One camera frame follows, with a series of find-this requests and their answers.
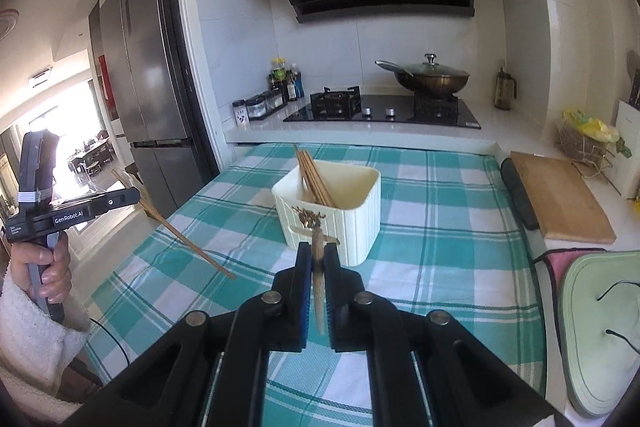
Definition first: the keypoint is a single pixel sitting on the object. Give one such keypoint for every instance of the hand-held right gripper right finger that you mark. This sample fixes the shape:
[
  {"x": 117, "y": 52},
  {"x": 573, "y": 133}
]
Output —
[{"x": 330, "y": 307}]

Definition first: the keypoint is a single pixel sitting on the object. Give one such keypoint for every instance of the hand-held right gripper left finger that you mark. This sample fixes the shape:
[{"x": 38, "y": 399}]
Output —
[{"x": 300, "y": 302}]

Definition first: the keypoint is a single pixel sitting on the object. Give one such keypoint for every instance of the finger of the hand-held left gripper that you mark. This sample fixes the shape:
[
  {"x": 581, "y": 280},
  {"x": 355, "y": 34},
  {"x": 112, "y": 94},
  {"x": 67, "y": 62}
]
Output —
[{"x": 120, "y": 202}]

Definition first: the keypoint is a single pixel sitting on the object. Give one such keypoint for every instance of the white ribbed utensil holder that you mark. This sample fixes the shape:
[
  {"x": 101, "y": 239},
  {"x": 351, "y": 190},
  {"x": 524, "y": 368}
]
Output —
[{"x": 355, "y": 227}]

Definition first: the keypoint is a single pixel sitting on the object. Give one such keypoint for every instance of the bunch of wooden chopsticks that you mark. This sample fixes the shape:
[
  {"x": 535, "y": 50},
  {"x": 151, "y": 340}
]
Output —
[{"x": 315, "y": 182}]

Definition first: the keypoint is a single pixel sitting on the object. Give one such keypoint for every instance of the person's left forearm white sleeve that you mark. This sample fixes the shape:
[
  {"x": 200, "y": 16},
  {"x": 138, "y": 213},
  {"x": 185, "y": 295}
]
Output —
[{"x": 35, "y": 347}]

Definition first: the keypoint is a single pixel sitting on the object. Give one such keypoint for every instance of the person's left hand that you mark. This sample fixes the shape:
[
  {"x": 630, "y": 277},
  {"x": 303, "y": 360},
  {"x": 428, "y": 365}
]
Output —
[{"x": 60, "y": 277}]

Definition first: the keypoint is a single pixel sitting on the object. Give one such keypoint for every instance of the dark dining furniture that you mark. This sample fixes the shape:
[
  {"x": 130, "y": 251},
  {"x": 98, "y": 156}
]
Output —
[{"x": 90, "y": 157}]

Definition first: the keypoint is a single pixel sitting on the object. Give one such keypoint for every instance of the ceiling air vent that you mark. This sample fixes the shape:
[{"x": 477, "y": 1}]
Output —
[{"x": 41, "y": 77}]

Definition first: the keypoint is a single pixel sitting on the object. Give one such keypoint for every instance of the teal plaid tablecloth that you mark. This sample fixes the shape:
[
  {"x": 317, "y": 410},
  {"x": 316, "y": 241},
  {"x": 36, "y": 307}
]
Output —
[{"x": 440, "y": 257}]

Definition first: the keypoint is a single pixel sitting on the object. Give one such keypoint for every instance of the stainless steel refrigerator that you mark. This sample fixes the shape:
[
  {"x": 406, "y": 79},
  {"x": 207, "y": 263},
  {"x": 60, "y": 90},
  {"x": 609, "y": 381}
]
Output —
[{"x": 150, "y": 82}]

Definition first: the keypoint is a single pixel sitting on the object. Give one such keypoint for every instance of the white label spice jar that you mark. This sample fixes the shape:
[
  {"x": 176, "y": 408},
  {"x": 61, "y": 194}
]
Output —
[{"x": 240, "y": 114}]

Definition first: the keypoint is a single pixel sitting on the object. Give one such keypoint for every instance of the clear seasoning box set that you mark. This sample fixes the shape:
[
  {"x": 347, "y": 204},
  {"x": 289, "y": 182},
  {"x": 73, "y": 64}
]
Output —
[{"x": 265, "y": 104}]

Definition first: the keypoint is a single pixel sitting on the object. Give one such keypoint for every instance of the dark sauce bottle yellow cap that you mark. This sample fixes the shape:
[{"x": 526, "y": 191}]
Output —
[{"x": 278, "y": 79}]

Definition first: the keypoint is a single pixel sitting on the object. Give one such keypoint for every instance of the black burner grate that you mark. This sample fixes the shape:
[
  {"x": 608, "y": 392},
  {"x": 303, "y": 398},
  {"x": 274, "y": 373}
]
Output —
[
  {"x": 436, "y": 109},
  {"x": 335, "y": 103}
]

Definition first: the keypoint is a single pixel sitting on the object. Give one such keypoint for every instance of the black gas stove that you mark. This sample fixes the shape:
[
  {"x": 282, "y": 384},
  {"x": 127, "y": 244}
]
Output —
[{"x": 390, "y": 113}]

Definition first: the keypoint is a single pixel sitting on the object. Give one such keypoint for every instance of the blue label sauce bottle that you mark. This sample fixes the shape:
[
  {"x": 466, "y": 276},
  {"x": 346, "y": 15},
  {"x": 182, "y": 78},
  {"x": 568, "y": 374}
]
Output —
[{"x": 296, "y": 84}]

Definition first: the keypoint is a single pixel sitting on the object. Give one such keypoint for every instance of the black rolled mat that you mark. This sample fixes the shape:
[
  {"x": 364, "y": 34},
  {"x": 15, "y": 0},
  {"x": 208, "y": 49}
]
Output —
[{"x": 520, "y": 197}]

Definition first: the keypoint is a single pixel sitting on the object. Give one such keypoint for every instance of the pink mat black edge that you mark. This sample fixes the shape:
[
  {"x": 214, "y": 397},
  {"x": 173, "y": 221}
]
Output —
[{"x": 552, "y": 269}]

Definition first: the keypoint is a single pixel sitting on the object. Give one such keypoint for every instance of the dark wok pan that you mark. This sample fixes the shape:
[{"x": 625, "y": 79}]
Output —
[{"x": 431, "y": 84}]

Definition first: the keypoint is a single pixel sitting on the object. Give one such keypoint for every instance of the wooden cutting board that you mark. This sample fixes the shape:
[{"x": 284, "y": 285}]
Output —
[{"x": 560, "y": 197}]

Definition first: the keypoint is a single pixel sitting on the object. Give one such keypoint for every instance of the glass wok lid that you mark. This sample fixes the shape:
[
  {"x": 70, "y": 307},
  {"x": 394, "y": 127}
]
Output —
[{"x": 431, "y": 68}]

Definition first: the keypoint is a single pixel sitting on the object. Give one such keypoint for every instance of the pale green mat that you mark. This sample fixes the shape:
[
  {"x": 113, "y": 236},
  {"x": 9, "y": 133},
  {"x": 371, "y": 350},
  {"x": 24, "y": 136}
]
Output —
[{"x": 600, "y": 357}]

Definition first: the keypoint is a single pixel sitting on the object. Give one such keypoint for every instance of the yellow plastic bag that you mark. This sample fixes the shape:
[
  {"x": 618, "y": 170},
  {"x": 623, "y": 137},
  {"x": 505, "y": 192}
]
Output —
[{"x": 590, "y": 124}]

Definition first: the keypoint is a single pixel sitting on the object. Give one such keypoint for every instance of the red wall panel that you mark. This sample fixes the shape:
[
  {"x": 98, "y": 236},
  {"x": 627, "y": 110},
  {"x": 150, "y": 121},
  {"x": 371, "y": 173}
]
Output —
[{"x": 104, "y": 82}]

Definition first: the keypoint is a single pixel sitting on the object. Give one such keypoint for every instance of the glass jar with metal frame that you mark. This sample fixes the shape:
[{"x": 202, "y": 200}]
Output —
[{"x": 505, "y": 89}]

